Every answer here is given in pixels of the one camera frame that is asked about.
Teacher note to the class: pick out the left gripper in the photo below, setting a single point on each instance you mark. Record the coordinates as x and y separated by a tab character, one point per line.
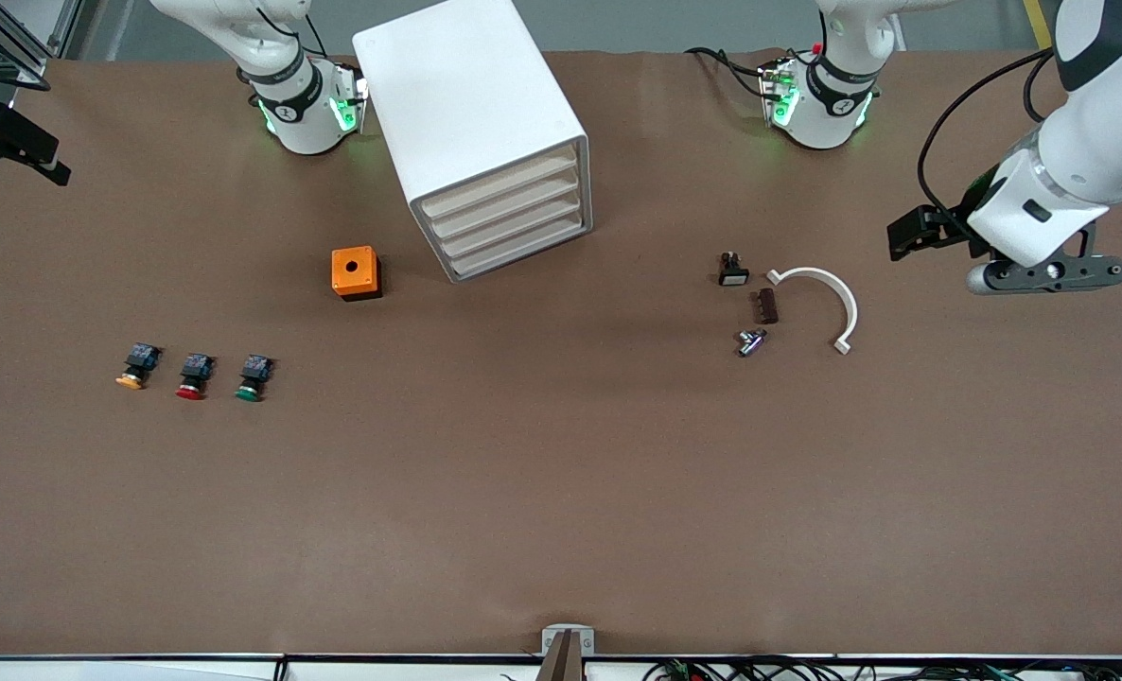
951	228

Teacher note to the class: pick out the green push button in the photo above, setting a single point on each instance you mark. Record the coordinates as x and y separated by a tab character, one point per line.
249	392

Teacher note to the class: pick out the white plastic drawer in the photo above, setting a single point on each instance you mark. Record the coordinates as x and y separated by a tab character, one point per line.
552	233
552	184
552	159
552	210

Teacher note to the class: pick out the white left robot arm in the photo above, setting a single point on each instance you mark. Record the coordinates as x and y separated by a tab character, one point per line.
835	104

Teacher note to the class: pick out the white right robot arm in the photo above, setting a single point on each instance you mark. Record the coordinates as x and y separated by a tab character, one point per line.
291	104

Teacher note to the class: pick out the white square push button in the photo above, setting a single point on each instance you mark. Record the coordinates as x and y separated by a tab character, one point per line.
733	277

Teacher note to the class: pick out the yellow push button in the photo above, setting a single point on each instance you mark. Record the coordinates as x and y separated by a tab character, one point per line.
143	357

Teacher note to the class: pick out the red push button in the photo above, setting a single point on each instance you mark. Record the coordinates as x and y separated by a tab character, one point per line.
190	390

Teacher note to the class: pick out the white drawer cabinet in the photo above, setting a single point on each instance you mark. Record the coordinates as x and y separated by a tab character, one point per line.
457	95

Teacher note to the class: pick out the white curved plastic clamp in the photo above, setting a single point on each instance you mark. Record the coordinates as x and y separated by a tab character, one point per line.
853	312

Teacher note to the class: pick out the dark brown small block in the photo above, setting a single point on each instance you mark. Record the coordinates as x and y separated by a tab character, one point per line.
767	306

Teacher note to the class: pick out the metal base connector box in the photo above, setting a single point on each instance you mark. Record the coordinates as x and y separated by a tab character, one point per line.
353	99
777	90

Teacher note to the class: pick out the chrome metal fitting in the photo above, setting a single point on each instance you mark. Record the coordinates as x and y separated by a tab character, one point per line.
750	342

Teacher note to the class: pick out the orange box with hole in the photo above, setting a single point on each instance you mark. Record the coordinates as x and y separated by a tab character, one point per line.
353	270

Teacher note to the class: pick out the brown table mat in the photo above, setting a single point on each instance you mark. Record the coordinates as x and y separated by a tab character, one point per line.
561	520

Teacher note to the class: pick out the aluminium frame profile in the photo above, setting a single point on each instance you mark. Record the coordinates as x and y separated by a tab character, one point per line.
10	43

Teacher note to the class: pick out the grey metal bracket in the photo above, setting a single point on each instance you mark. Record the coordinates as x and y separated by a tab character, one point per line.
589	636

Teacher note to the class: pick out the brown post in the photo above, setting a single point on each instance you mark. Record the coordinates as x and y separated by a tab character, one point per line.
561	662

